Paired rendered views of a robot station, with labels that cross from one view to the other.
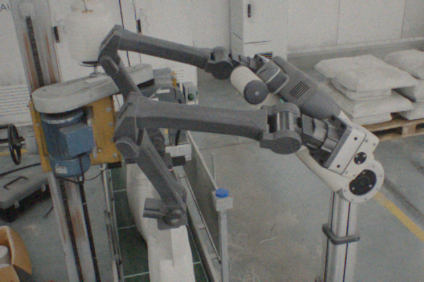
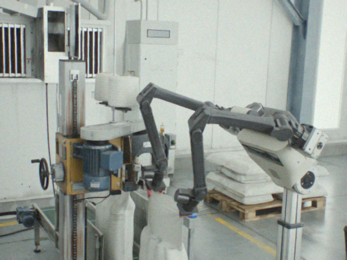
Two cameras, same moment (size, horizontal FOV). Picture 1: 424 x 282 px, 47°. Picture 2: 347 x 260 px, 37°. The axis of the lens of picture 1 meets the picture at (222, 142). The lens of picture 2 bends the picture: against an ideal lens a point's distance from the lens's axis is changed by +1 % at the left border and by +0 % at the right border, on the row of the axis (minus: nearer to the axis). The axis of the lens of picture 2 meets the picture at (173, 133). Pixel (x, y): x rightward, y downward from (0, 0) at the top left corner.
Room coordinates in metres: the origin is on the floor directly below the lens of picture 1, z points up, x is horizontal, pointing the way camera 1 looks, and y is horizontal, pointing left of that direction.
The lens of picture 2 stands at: (-1.00, 0.83, 1.86)
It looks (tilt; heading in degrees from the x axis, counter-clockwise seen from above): 10 degrees down; 346
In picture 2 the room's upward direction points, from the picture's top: 2 degrees clockwise
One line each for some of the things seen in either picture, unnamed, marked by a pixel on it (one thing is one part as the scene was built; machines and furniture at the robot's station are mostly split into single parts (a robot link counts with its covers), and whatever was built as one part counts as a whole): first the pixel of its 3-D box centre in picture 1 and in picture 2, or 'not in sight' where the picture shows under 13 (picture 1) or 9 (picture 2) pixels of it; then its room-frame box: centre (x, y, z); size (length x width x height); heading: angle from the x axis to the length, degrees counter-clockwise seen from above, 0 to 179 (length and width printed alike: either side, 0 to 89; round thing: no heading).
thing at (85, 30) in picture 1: (91, 35); (123, 91); (1.73, 0.46, 1.61); 0.17 x 0.17 x 0.17
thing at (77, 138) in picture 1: (77, 141); (111, 162); (1.60, 0.53, 1.25); 0.10 x 0.08 x 0.12; 129
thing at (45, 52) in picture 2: not in sight; (49, 44); (4.30, 0.84, 1.82); 0.51 x 0.27 x 0.71; 14
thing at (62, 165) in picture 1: (67, 142); (97, 166); (1.68, 0.60, 1.21); 0.15 x 0.15 x 0.25
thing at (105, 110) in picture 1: (76, 123); (88, 161); (1.92, 0.63, 1.18); 0.34 x 0.25 x 0.31; 104
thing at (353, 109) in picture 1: (371, 102); (256, 186); (4.23, -1.42, 0.32); 0.66 x 0.43 x 0.15; 106
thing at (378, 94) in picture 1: (358, 84); (243, 171); (4.42, -1.33, 0.44); 0.66 x 0.42 x 0.14; 8
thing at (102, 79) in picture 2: (89, 20); (106, 86); (1.98, 0.52, 1.61); 0.15 x 0.14 x 0.17; 14
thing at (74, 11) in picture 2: not in sight; (75, 31); (3.95, 0.61, 1.95); 0.30 x 0.01 x 0.48; 14
